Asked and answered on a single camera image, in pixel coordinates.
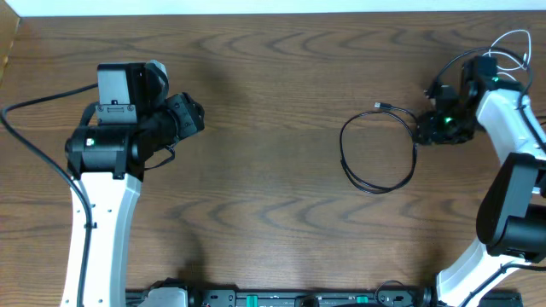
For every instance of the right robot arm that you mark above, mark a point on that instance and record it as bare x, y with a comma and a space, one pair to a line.
510, 230

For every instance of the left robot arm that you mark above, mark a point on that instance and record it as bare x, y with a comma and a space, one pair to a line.
134, 118

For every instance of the cardboard box edge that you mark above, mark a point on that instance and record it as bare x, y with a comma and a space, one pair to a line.
9, 24

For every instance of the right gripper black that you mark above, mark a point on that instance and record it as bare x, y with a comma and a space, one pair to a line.
427, 126

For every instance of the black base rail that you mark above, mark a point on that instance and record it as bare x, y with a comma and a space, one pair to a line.
172, 292

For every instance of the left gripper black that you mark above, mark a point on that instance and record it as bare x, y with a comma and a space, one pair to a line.
184, 114

